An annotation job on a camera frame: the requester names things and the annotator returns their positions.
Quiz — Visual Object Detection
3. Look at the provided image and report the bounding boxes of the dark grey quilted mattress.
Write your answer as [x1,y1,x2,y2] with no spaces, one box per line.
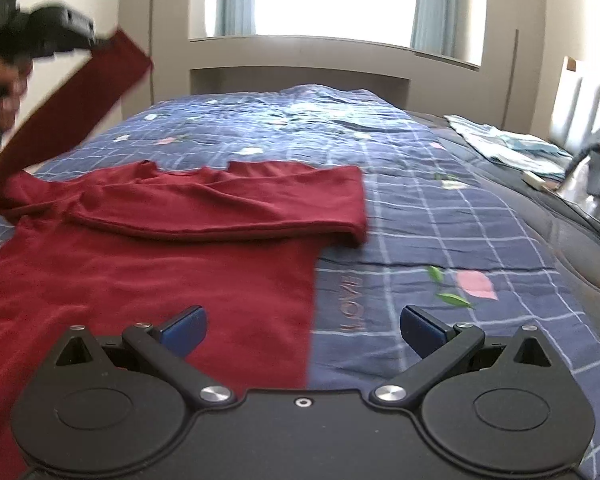
[410,109,600,321]

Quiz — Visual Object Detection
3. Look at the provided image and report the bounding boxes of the folded light blue cloth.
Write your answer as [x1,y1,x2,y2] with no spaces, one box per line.
[444,114,573,182]

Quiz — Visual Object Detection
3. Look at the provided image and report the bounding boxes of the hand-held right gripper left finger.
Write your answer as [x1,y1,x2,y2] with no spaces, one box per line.
[55,305,233,407]

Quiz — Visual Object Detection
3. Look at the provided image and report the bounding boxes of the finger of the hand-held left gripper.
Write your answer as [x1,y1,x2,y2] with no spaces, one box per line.
[82,30,117,54]

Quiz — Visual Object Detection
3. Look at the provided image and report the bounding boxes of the dark red long-sleeved shirt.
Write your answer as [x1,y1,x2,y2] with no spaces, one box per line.
[0,29,369,480]

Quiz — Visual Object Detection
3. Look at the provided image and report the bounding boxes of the person's left hand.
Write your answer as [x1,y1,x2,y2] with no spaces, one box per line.
[0,56,32,132]

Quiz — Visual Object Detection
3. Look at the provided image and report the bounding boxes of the small white charger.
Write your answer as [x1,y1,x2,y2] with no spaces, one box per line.
[521,170,558,192]

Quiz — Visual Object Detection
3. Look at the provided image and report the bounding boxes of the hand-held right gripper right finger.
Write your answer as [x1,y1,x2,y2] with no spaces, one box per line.
[370,305,553,407]

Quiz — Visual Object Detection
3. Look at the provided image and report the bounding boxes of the beige window bench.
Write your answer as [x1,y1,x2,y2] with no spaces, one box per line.
[187,34,482,111]

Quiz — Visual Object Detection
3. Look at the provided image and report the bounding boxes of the blue plaid quilt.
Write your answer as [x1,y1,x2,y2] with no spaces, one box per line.
[0,84,600,480]

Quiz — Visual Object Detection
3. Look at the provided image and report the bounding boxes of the padded grey headboard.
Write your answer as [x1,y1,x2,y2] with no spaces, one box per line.
[549,56,600,157]

